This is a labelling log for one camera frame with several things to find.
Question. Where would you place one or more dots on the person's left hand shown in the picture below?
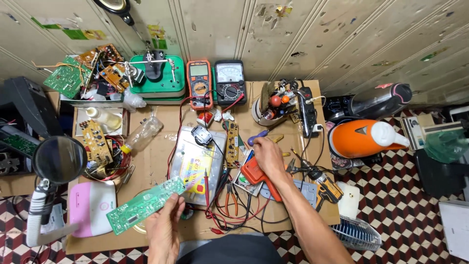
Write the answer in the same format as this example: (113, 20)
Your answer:
(163, 223)

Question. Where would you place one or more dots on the person's right hand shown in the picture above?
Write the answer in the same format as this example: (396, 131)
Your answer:
(270, 157)

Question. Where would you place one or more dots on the person's right fingers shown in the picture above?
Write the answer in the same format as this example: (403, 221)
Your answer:
(259, 150)

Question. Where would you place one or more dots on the long green circuit board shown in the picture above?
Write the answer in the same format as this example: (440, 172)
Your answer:
(144, 206)

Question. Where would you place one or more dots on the orange soldering gun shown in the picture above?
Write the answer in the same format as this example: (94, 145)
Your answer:
(254, 175)

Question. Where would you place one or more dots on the narrow brown circuit board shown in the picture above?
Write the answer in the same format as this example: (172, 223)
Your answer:
(232, 145)

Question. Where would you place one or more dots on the solder tin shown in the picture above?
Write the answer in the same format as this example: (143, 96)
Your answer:
(243, 181)

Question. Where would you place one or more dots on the white cup of tools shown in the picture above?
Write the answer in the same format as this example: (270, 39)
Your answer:
(273, 104)

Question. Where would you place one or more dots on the white crumpled tissue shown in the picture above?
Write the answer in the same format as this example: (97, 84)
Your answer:
(224, 115)

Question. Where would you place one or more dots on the grey metal plate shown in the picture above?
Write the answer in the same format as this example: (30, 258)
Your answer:
(306, 190)

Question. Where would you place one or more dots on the black power strip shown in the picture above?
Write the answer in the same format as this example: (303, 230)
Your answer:
(307, 110)

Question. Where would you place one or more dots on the small red and white bottle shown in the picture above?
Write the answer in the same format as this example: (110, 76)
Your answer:
(205, 118)

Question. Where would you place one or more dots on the red test probe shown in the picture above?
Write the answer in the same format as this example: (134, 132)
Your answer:
(206, 187)

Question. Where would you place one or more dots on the plastic-wrapped silver book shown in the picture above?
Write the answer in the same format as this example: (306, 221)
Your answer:
(190, 165)

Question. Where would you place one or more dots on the black analog multimeter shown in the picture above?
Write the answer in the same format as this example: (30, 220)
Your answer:
(230, 82)

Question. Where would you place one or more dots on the yellow and black power tool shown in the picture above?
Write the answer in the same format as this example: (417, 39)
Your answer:
(328, 189)

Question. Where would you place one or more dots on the orange digital multimeter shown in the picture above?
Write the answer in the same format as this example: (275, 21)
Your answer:
(199, 84)

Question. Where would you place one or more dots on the black cooker appliance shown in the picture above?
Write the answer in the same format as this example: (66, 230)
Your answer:
(337, 106)

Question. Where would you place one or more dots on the orange electric kettle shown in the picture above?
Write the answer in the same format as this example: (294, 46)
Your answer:
(359, 139)

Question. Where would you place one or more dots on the white plastic panel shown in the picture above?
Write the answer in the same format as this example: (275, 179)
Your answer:
(350, 200)

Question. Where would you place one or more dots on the person's dark clothing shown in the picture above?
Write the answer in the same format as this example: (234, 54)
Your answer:
(231, 251)

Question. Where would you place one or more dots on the cardboard sheet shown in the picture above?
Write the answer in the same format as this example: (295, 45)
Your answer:
(154, 165)

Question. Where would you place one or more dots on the green plastic box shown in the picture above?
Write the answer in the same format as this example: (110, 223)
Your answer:
(168, 82)

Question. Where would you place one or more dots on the clear plastic bottle yellow cap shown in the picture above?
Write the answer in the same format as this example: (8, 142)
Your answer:
(143, 134)

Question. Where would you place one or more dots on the white fan grille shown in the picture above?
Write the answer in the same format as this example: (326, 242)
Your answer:
(357, 233)

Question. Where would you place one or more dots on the black and steel kettle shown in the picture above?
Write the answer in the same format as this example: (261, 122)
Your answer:
(381, 99)

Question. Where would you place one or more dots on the metal spring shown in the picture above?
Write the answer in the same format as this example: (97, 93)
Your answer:
(128, 175)

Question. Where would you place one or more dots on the helping hands clip stand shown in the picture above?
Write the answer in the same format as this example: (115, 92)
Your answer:
(154, 66)

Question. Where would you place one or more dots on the clear plastic bag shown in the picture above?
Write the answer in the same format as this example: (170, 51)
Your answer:
(133, 99)

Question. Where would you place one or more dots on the red bowl of parts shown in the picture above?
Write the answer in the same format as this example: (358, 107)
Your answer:
(117, 161)

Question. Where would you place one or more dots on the white glue bottle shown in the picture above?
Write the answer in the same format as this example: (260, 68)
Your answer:
(106, 118)

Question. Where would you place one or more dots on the brown circuit board with knobs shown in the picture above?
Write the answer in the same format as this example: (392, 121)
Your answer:
(94, 141)

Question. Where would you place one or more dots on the black plastic stool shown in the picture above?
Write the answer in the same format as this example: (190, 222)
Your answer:
(436, 176)

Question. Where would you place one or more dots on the pink and white device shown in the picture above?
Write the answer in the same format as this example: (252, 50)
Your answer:
(89, 209)

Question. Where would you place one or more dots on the white paper box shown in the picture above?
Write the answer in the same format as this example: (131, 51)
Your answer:
(80, 126)

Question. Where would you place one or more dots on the white tray of circuit boards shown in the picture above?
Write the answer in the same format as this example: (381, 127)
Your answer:
(88, 77)

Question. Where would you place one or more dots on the green plastic bag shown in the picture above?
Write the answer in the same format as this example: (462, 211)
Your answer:
(447, 146)

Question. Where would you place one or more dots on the black magnifier lamp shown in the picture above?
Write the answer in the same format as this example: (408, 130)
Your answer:
(117, 7)

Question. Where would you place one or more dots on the white board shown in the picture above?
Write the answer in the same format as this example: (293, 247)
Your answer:
(456, 229)

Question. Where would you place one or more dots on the black speaker cabinet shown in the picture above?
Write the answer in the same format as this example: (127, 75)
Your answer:
(25, 106)

